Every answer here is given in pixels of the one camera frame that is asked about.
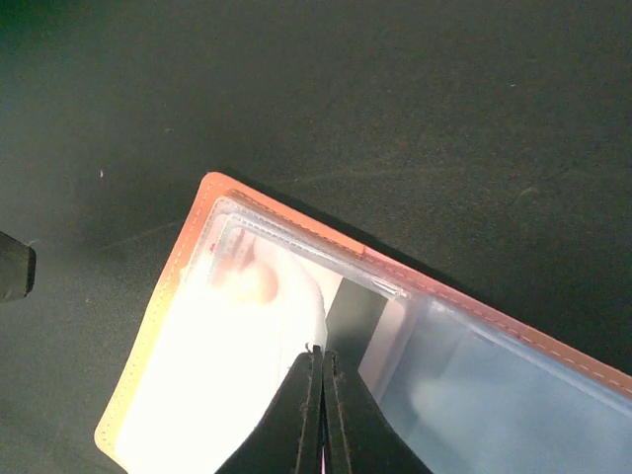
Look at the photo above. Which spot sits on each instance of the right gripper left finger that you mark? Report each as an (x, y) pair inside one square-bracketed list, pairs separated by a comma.
[(290, 436)]

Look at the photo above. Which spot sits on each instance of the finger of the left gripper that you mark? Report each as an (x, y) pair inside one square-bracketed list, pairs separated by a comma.
[(17, 268)]

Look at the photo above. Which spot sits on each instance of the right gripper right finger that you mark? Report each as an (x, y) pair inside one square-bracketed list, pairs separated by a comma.
[(358, 439)]

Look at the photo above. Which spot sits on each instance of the pink leather card holder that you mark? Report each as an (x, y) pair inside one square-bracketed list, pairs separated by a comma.
[(468, 388)]

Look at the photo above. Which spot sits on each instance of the white flower pattern card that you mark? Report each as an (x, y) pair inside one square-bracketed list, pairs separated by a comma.
[(212, 355)]

